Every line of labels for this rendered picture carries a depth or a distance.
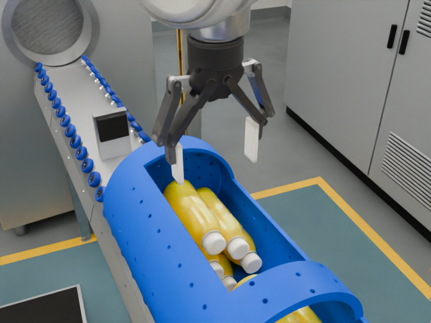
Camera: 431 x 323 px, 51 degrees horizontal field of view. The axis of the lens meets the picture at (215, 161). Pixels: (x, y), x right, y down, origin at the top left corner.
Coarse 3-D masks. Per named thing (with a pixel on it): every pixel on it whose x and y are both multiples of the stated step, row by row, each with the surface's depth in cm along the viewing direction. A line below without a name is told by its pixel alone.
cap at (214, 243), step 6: (210, 234) 80; (216, 234) 80; (204, 240) 80; (210, 240) 79; (216, 240) 79; (222, 240) 80; (204, 246) 80; (210, 246) 79; (216, 246) 80; (222, 246) 80; (210, 252) 80; (216, 252) 81
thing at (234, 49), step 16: (192, 48) 57; (208, 48) 56; (224, 48) 56; (240, 48) 58; (192, 64) 59; (208, 64) 57; (224, 64) 57; (240, 64) 62; (192, 80) 59; (208, 80) 60; (224, 96) 63
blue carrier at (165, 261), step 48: (144, 144) 90; (192, 144) 91; (144, 192) 81; (240, 192) 97; (144, 240) 76; (192, 240) 69; (288, 240) 83; (144, 288) 75; (192, 288) 64; (240, 288) 61; (288, 288) 60; (336, 288) 62
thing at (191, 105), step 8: (208, 88) 60; (192, 96) 63; (200, 96) 61; (208, 96) 61; (184, 104) 63; (192, 104) 61; (200, 104) 61; (184, 112) 62; (192, 112) 62; (176, 120) 63; (184, 120) 62; (176, 128) 62; (184, 128) 62; (176, 136) 62; (168, 144) 63; (176, 144) 63
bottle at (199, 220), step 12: (168, 192) 89; (180, 192) 87; (192, 192) 88; (180, 204) 85; (192, 204) 84; (204, 204) 85; (180, 216) 84; (192, 216) 82; (204, 216) 82; (192, 228) 81; (204, 228) 80; (216, 228) 81
